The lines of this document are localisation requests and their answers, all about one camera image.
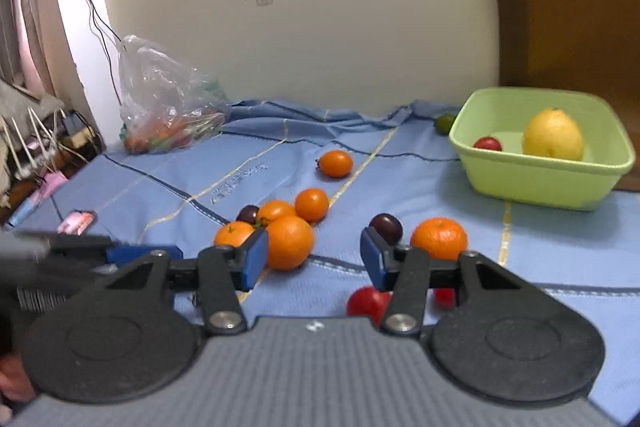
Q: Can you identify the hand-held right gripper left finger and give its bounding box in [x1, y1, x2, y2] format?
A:
[100, 227, 271, 336]

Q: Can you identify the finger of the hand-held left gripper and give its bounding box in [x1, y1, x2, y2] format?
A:
[47, 234, 184, 266]

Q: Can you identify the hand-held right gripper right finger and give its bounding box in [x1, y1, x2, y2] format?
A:
[360, 227, 539, 338]

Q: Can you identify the small orange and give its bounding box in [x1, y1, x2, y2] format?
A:
[256, 200, 297, 228]
[294, 188, 330, 223]
[318, 150, 354, 178]
[214, 221, 257, 249]

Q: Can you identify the green lime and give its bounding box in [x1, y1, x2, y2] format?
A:
[434, 113, 458, 136]

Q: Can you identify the light green plastic basin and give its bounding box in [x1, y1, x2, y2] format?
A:
[448, 87, 636, 212]

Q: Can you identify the person's left hand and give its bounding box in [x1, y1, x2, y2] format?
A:
[0, 353, 37, 404]

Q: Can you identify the large orange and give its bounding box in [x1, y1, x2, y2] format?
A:
[265, 215, 316, 271]

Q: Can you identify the pink packet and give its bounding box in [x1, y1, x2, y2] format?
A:
[39, 172, 68, 198]
[56, 210, 97, 236]

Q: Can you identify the bumpy orange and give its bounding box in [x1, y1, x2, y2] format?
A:
[410, 217, 469, 261]

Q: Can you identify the blue striped bedsheet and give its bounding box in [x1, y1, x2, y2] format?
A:
[5, 97, 640, 425]

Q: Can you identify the power strip with plugs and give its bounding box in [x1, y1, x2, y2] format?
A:
[50, 109, 103, 158]

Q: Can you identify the clear plastic bag of vegetables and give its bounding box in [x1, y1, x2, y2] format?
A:
[118, 35, 232, 156]

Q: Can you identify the yellow lemon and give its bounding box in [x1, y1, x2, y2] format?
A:
[522, 107, 585, 162]

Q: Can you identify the pink curtain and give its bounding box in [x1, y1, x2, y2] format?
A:
[0, 0, 98, 130]

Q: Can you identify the brown woven cushion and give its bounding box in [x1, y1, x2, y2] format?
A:
[492, 0, 640, 192]

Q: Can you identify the black wall cable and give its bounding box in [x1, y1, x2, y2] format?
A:
[49, 0, 125, 108]

